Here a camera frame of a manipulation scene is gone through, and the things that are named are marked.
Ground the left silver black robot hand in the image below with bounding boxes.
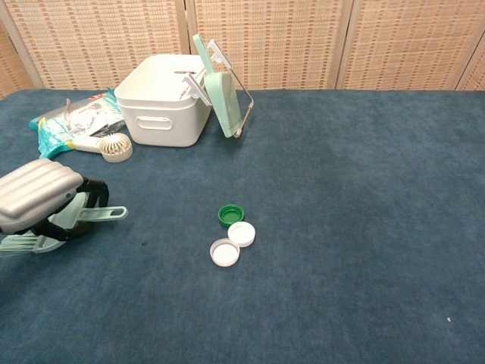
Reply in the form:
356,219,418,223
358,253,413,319
0,158,111,243

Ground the green bottle cap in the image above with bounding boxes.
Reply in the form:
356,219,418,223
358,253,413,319
217,203,246,229

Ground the white bottle cap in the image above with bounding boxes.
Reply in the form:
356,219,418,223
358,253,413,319
209,238,241,268
227,221,257,249

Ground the wet wipes packet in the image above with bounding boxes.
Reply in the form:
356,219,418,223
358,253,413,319
29,88,126,159

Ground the clear plastic packet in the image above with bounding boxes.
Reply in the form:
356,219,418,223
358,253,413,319
60,94,125,138

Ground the small cream handheld fan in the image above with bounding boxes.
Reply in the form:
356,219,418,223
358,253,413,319
71,132,134,164

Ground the white plastic storage box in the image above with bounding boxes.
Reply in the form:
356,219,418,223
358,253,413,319
114,53,213,149

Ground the mint green dustpan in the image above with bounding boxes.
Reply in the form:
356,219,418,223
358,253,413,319
191,33,244,139

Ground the blue table mat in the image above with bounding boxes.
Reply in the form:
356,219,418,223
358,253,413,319
0,89,485,364

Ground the woven folding screen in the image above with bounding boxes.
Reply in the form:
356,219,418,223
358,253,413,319
0,0,485,101

